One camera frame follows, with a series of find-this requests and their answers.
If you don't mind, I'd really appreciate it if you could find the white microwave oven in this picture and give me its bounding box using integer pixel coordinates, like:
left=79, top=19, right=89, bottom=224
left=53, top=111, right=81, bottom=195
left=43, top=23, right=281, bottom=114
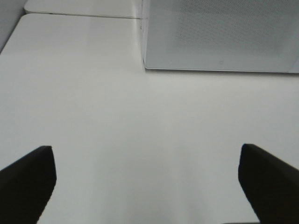
left=137, top=0, right=299, bottom=74

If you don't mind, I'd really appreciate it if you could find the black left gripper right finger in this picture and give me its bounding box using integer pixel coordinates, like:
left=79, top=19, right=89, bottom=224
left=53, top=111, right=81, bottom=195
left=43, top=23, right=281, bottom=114
left=238, top=144, right=299, bottom=224

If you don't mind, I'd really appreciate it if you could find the white microwave door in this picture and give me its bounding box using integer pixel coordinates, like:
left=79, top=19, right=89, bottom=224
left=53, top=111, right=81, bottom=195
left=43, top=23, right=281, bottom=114
left=142, top=0, right=299, bottom=73

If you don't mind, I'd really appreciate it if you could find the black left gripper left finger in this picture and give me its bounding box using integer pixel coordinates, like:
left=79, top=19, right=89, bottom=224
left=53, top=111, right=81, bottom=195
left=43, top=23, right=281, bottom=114
left=0, top=146, right=57, bottom=224

